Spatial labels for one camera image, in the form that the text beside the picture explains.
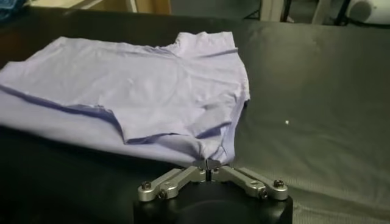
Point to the tall white cardboard box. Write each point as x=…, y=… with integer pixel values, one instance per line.
x=272, y=9

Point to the lavender t-shirt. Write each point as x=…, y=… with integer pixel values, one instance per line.
x=137, y=91

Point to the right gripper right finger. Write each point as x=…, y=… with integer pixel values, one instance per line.
x=250, y=184

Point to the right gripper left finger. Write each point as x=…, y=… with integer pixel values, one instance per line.
x=173, y=182

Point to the wooden folding screen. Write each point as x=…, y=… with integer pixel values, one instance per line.
x=152, y=6

